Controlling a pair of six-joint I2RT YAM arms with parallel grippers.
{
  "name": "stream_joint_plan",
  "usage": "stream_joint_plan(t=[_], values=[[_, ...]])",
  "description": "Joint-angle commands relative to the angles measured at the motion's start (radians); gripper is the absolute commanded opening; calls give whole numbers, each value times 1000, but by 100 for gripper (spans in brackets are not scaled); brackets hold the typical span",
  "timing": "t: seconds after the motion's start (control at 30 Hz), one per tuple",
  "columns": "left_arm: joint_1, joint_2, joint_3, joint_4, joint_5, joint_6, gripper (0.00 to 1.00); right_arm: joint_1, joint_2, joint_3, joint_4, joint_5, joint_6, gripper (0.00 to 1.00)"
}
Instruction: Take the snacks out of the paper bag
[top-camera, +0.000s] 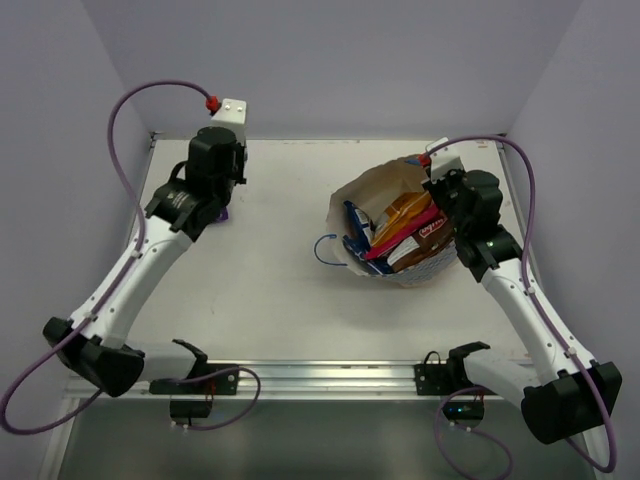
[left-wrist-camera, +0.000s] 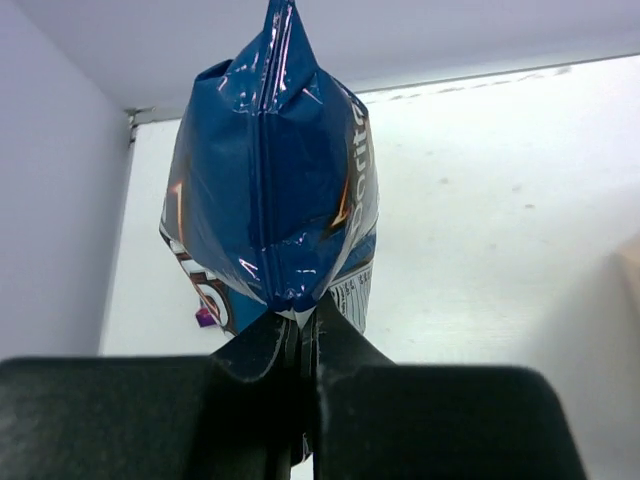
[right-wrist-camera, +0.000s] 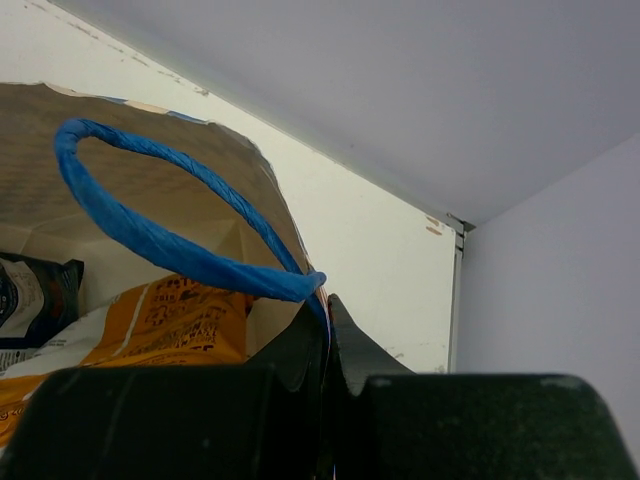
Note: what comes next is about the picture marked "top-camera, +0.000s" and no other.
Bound purple Fox's candy bag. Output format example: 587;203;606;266
215;208;229;224

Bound blue checkered paper bag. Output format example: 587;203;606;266
318;156;457;286

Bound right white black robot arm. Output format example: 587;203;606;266
423;170;622;444

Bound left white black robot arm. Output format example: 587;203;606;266
43;126;247;397

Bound brown chocolate snack packet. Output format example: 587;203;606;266
387;214;454;273

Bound orange snack packet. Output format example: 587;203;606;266
371;191;432;247

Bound pink snack packet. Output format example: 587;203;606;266
364;203;439;260

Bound blue white snack packet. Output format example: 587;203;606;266
342;200;392;275

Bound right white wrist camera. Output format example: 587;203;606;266
418;137;464;183

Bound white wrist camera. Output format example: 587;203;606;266
205;96;249;147
418;137;464;183

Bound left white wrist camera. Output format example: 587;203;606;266
205;96;249;147

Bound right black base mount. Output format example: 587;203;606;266
414;350;485;427

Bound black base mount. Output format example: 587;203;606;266
149;363;239;425
414;350;485;427

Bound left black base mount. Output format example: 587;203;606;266
149;363;239;425

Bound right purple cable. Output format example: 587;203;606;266
433;134;621;480

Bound purple cable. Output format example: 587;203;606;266
433;134;621;480
0;79;221;434

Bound aluminium mounting rail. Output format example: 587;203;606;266
64;360;531;401

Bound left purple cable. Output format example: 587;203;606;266
0;79;221;434

